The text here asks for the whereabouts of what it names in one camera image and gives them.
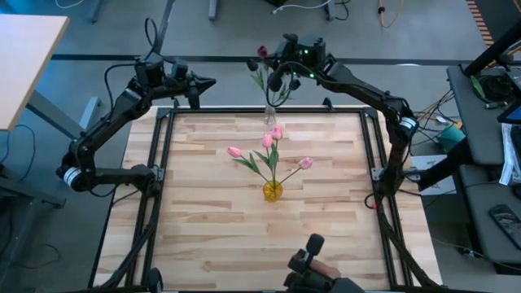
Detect person's hand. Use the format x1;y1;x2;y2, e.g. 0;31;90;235
311;260;342;280

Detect black diagonal support beam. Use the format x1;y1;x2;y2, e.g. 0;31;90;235
418;138;475;192

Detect white paper sheet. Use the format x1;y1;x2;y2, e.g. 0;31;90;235
409;154;457;197

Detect yellow glass vase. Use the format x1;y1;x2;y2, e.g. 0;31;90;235
262;180;283;203

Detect black remote control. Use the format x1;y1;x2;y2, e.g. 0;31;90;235
489;203;521;251

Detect dark grey desk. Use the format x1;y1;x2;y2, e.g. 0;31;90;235
458;164;521;265
446;64;521;166

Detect black overhead beam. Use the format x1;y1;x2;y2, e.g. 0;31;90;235
463;22;521;77

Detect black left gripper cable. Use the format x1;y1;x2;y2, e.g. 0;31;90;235
103;18;164;103

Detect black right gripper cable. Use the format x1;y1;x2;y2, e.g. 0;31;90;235
265;60;317;109

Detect yellow cable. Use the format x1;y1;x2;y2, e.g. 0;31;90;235
377;0;404;29

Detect grey floor cable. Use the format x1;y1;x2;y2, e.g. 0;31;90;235
431;238;521;270

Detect coloured cable bundle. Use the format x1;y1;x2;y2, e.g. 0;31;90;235
414;89;461;131

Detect pale pink artificial tulip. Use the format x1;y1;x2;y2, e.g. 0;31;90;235
276;156;314;186

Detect black aluminium table frame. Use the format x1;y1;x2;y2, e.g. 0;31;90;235
92;97;443;293

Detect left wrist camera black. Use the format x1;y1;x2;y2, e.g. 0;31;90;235
170;60;190;81

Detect clear glass vase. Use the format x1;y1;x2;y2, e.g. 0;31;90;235
263;103;278;125

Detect black floor cable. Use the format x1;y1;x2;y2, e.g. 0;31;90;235
0;243;62;270
333;0;351;21
0;124;37;182

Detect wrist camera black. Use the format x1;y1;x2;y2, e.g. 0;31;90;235
299;35;327;68
170;60;190;81

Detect black artificial tulip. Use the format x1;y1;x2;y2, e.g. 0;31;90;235
246;59;272;109

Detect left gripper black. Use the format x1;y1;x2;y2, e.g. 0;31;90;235
164;72;217;109

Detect coiled black cable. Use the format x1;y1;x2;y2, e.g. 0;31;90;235
478;75;508;105

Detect dark tablet blue edge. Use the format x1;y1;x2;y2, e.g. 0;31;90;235
497;101;521;125

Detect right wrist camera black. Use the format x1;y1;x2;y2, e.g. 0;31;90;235
299;35;327;68

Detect white paper sheets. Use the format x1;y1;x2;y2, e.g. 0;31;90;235
499;121;519;186

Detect grey metal table foot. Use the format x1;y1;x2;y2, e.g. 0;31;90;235
26;90;103;143

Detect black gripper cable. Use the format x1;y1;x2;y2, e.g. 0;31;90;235
103;18;164;103
265;60;317;109

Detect light wooden side table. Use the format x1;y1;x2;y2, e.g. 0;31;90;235
0;14;70;132

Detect teal round container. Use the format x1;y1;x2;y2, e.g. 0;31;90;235
437;124;465;154

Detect black cable red plug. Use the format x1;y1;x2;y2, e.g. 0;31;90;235
364;193;387;212

